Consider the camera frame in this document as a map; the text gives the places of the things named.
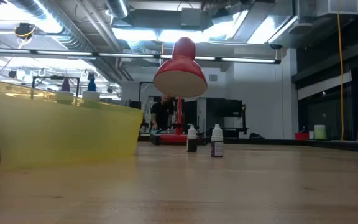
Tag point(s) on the blue-capped food coloring bottle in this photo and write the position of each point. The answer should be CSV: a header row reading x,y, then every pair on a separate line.
x,y
91,85

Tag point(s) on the overhead light bar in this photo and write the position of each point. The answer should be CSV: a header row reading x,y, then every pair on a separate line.
x,y
95,54

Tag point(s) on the person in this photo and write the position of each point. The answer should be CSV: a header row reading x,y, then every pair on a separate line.
x,y
162,115

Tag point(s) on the black cabinet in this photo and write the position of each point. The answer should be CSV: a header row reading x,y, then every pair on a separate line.
x,y
222,109

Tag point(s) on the red bin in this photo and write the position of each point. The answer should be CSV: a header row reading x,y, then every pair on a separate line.
x,y
301,136

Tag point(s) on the green and white container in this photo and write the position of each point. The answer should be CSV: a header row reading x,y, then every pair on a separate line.
x,y
320,133

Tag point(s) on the red desk lamp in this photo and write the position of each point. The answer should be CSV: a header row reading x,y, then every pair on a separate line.
x,y
180,74

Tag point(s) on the black dome object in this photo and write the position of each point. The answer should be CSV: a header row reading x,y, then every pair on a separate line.
x,y
256,136

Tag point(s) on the small white-capped dropper bottle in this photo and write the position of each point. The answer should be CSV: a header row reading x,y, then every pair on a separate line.
x,y
192,144
217,149

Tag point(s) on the white ceiling box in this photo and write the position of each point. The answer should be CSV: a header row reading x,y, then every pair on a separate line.
x,y
337,6

